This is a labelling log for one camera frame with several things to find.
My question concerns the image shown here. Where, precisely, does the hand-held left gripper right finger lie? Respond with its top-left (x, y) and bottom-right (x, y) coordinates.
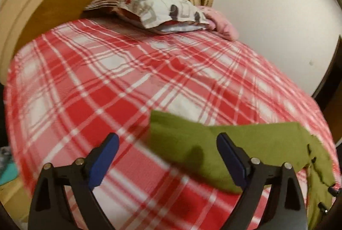
top-left (216, 132), bottom-right (310, 230)

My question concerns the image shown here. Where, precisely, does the patterned white pillow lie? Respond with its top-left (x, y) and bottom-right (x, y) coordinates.
top-left (85, 0), bottom-right (214, 35)

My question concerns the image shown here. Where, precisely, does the green knit sweater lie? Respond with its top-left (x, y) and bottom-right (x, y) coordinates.
top-left (147, 110), bottom-right (336, 230)

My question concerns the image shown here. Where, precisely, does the teal cloth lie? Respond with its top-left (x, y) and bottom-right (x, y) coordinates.
top-left (0, 163), bottom-right (20, 186)

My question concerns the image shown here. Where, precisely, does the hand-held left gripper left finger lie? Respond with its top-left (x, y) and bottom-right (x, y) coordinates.
top-left (27, 133), bottom-right (120, 230)

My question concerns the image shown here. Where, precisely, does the red white plaid blanket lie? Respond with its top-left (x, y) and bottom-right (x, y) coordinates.
top-left (4, 18), bottom-right (341, 230)

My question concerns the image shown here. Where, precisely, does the pink pillow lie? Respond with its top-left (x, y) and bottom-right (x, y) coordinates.
top-left (198, 6), bottom-right (239, 41)

